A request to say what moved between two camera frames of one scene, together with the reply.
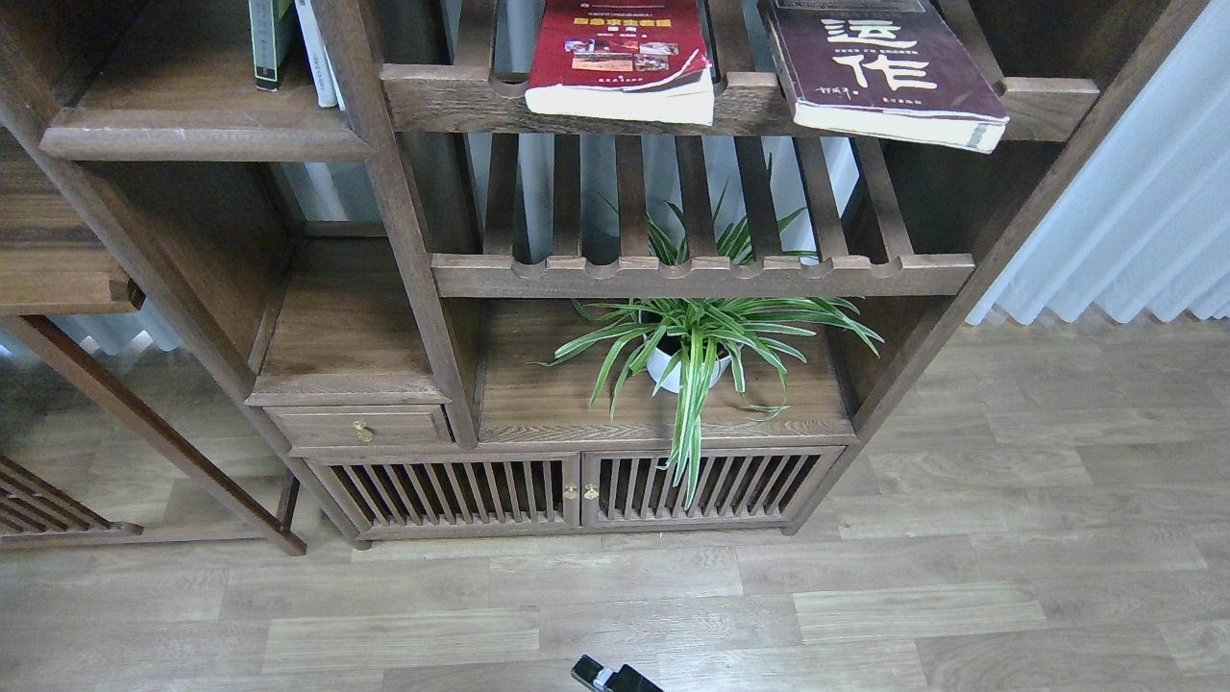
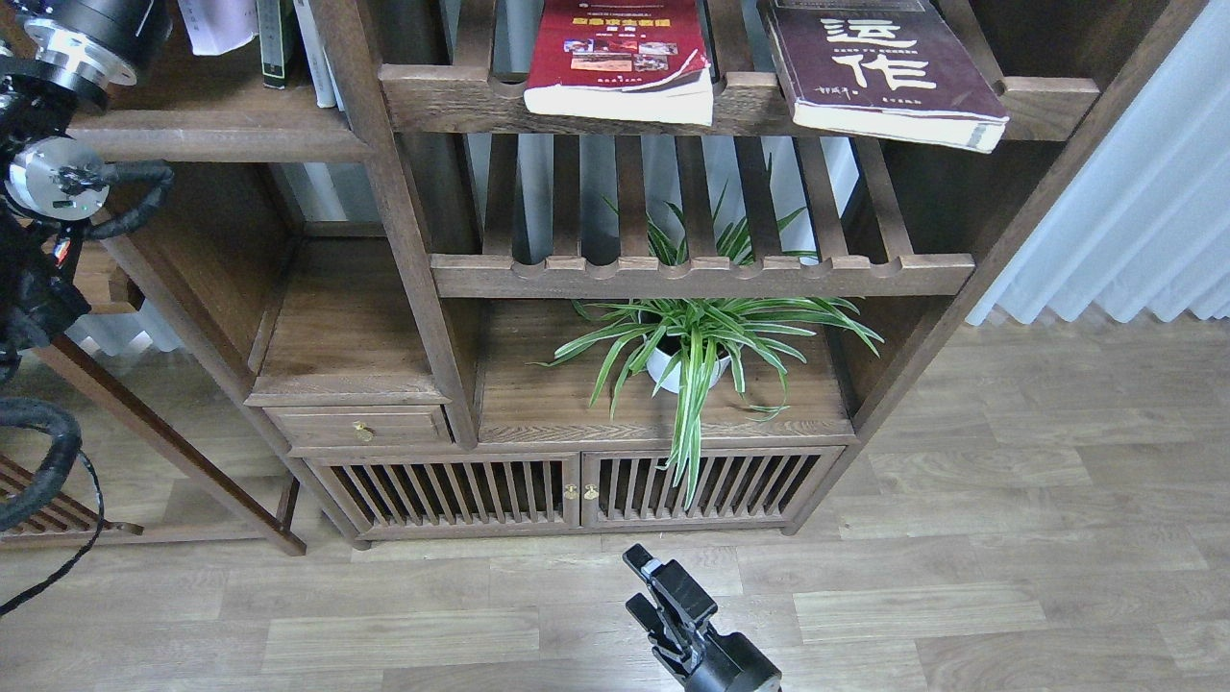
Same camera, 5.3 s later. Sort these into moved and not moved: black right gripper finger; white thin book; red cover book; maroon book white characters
Moved: black right gripper finger
Not moved: red cover book; white thin book; maroon book white characters
